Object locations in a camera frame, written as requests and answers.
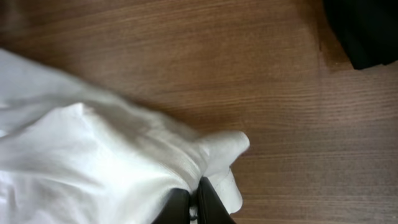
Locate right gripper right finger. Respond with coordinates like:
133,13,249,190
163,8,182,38
197,177,236,224

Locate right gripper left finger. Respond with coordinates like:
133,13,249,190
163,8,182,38
152,189,190,224

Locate white t-shirt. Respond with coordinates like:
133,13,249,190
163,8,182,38
1,50,250,223

